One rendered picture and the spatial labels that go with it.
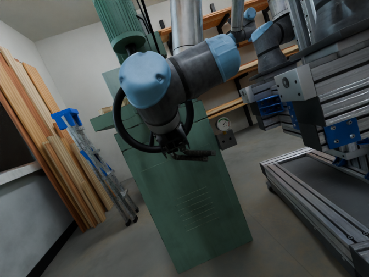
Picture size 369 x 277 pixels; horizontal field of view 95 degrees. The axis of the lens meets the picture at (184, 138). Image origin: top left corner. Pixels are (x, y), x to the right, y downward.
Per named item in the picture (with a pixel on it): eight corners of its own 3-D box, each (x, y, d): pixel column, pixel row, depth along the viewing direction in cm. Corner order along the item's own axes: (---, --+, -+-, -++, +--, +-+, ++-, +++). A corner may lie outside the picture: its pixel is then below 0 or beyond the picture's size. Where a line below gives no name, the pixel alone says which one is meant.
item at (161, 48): (155, 58, 107) (145, 34, 105) (156, 63, 116) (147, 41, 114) (167, 54, 107) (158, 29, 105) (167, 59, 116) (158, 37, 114)
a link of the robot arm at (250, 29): (242, 45, 123) (237, 30, 122) (255, 40, 124) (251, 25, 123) (247, 40, 115) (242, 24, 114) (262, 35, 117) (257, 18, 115)
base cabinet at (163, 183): (177, 275, 89) (119, 153, 78) (173, 214, 146) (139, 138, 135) (254, 241, 91) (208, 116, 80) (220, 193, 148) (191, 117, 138)
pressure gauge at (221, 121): (221, 137, 76) (214, 120, 75) (218, 136, 80) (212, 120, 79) (233, 132, 76) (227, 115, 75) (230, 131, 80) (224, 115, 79)
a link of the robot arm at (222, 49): (209, 49, 36) (163, 71, 35) (231, 18, 25) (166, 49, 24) (224, 83, 38) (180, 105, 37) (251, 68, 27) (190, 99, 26)
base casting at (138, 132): (120, 152, 79) (112, 134, 77) (139, 138, 135) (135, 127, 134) (208, 116, 81) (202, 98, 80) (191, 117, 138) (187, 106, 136)
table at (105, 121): (84, 134, 67) (77, 120, 66) (110, 129, 97) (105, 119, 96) (223, 78, 70) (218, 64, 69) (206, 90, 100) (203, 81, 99)
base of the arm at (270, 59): (279, 65, 103) (275, 49, 101) (293, 59, 88) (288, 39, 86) (255, 75, 105) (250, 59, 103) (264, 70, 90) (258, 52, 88)
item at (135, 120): (117, 132, 77) (113, 125, 77) (127, 129, 98) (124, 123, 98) (197, 100, 79) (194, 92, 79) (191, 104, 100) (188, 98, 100)
